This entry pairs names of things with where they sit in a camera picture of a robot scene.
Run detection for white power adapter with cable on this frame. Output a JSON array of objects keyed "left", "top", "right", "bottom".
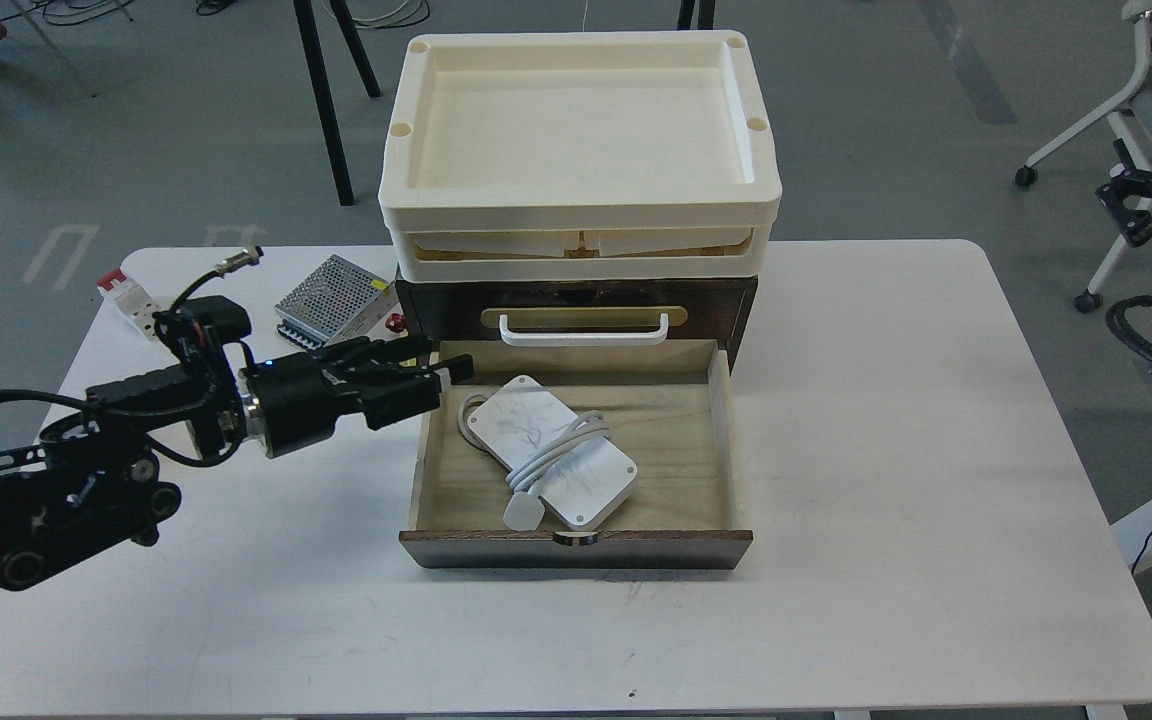
[{"left": 458, "top": 376, "right": 637, "bottom": 530}]

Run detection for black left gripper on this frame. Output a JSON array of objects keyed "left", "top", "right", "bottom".
[{"left": 241, "top": 334, "right": 475, "bottom": 457}]

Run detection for dark wooden cabinet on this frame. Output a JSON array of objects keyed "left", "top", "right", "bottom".
[{"left": 396, "top": 276, "right": 758, "bottom": 386}]

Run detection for open wooden drawer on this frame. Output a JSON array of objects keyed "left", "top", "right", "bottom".
[{"left": 399, "top": 340, "right": 755, "bottom": 570}]

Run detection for brass valve with red knob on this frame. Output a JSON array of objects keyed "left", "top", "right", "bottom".
[{"left": 382, "top": 313, "right": 408, "bottom": 334}]

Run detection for black stand legs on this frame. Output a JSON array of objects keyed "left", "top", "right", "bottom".
[{"left": 291, "top": 0, "right": 382, "bottom": 207}]

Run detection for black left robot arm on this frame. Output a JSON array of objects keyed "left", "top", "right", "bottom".
[{"left": 0, "top": 283, "right": 473, "bottom": 591}]

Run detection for white drawer handle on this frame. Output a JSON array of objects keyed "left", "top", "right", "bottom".
[{"left": 498, "top": 313, "right": 669, "bottom": 348}]

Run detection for metal mesh power supply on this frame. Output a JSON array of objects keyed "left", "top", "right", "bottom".
[{"left": 274, "top": 253, "right": 399, "bottom": 350}]

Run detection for cream plastic tray stack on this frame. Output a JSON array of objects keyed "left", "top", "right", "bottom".
[{"left": 378, "top": 29, "right": 782, "bottom": 283}]

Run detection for white red terminal block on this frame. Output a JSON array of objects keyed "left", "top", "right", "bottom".
[{"left": 96, "top": 266, "right": 161, "bottom": 341}]

